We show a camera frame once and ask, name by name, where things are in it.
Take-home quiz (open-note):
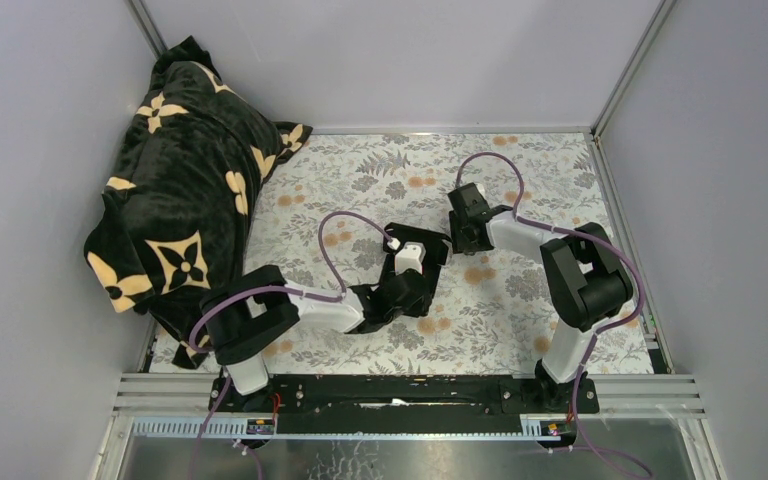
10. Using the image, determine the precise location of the black floral blanket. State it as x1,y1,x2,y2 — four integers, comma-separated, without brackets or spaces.
83,37,312,370

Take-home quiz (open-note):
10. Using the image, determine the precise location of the purple cable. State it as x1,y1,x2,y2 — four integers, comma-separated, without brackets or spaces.
453,152,657,480
188,210,399,480

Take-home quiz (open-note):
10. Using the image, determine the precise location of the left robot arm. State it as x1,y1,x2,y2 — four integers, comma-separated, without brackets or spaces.
194,259,433,411

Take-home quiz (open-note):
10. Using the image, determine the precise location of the floral tablecloth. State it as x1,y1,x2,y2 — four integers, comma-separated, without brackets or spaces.
148,130,655,377

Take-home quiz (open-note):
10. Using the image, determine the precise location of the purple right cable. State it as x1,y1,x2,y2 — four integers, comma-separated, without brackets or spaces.
453,152,657,480

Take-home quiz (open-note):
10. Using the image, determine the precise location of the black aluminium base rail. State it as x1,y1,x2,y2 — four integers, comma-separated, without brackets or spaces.
114,373,705,443

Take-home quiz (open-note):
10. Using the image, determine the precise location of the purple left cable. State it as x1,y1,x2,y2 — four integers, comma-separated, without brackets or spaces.
188,210,399,480

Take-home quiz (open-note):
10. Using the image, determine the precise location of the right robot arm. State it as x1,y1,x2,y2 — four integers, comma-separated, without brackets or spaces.
448,183,642,412

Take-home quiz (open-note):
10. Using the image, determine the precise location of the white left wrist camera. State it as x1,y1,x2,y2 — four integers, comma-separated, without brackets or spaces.
385,236,427,274

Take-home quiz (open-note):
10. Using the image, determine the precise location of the black paper box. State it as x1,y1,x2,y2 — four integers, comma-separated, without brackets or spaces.
371,222,451,319

